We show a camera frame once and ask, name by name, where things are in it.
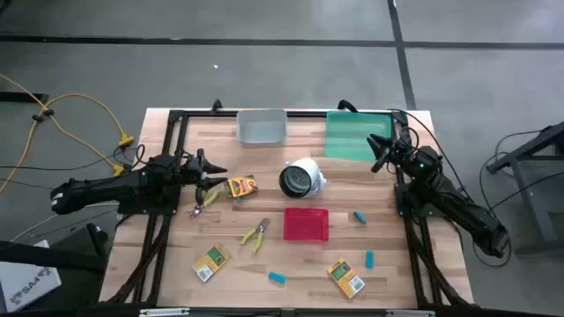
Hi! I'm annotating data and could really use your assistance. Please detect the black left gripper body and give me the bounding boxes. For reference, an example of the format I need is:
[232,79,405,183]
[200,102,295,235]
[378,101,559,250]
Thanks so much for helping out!
[178,148,209,208]

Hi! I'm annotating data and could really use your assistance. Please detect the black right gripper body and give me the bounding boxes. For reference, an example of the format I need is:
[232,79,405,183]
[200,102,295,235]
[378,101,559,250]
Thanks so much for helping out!
[371,136,414,174]

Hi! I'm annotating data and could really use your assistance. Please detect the green-handled pliers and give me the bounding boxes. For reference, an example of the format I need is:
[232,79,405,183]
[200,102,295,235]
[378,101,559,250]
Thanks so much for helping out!
[189,188,220,220]
[239,217,271,254]

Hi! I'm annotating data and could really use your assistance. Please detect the crayola crayon box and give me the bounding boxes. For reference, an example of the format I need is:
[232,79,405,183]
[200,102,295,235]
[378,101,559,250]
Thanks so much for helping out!
[225,174,259,199]
[191,242,232,284]
[327,257,367,299]

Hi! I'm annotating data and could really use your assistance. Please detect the red plastic basket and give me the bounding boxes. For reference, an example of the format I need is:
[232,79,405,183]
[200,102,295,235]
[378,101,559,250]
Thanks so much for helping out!
[283,207,330,243]

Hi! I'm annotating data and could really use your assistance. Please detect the teal plastic tray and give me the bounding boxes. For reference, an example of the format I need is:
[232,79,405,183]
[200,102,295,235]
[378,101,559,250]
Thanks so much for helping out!
[324,110,393,163]

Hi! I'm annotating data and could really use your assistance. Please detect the grey plastic bin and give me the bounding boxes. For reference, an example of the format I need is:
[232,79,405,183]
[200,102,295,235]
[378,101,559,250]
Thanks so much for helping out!
[236,108,289,148]

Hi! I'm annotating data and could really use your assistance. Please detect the white mug black inside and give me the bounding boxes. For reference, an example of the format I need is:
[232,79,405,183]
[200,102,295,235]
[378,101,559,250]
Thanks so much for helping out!
[278,157,328,199]

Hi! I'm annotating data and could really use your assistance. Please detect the black side table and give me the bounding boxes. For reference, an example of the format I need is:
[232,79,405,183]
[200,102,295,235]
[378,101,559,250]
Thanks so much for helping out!
[486,121,564,256]

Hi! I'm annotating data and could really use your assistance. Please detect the black equipment stand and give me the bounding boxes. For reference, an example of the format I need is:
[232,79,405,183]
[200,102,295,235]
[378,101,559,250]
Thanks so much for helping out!
[0,222,109,273]

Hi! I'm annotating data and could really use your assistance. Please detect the black floor bar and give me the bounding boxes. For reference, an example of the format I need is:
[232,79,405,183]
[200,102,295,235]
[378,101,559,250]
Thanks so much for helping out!
[0,91,49,105]

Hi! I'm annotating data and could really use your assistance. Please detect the white cardboard box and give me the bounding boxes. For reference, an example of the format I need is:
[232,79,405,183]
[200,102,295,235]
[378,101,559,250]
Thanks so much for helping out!
[0,240,63,313]

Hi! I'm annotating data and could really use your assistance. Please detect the black table cable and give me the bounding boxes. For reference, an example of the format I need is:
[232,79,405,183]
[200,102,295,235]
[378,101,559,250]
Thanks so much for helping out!
[387,107,468,199]

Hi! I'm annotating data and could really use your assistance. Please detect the yellow extension cable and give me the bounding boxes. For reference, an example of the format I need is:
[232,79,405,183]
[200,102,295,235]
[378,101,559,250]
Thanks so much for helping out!
[0,72,136,195]

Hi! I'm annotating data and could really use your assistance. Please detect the black aluminium table frame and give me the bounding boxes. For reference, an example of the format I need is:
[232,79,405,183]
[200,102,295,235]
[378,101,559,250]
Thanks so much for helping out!
[105,108,471,308]

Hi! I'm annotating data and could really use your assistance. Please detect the black floor cable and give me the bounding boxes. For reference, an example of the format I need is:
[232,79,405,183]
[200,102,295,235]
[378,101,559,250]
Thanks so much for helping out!
[0,144,149,195]
[471,129,564,269]

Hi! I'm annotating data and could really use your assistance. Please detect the silver metal bracket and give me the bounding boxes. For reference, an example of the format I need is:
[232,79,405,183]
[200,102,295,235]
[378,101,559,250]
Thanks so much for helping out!
[139,307,190,317]
[386,309,436,317]

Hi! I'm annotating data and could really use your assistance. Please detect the white floor cable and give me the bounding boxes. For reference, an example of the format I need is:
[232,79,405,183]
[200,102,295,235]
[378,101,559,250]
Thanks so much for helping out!
[8,201,121,244]

